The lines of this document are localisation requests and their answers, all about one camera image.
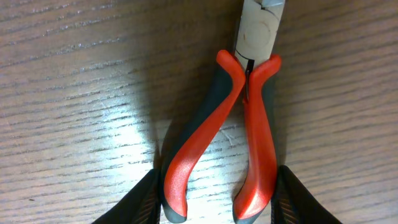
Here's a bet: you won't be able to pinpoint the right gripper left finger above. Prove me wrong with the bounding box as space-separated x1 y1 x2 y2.
93 169 160 224

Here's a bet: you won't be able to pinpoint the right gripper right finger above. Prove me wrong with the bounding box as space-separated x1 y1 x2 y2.
271 165 341 224

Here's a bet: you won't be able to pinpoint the red black pliers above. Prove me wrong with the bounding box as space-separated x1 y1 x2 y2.
160 0 285 223

